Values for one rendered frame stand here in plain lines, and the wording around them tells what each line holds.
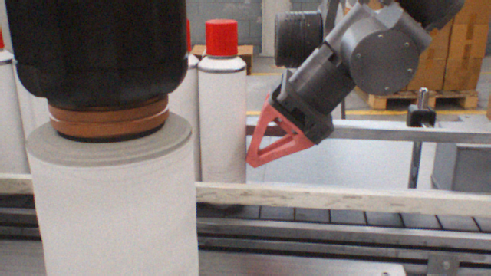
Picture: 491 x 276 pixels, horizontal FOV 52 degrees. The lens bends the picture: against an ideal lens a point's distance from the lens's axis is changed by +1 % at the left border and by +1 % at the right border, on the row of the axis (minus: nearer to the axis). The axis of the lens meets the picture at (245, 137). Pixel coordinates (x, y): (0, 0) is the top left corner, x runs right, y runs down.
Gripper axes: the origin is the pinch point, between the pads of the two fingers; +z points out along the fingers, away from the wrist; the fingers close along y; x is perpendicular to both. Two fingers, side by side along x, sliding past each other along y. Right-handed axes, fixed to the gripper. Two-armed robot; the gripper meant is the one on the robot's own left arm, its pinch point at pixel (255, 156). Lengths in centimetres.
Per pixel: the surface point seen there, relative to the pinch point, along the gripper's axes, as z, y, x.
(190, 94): -1.4, 1.2, -9.9
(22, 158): 17.7, 0.9, -20.3
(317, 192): -2.7, 4.0, 6.7
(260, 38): 79, -545, 14
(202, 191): 5.4, 4.0, -2.4
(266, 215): 3.3, 3.4, 4.8
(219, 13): 87, -540, -42
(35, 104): 10.4, 2.0, -22.2
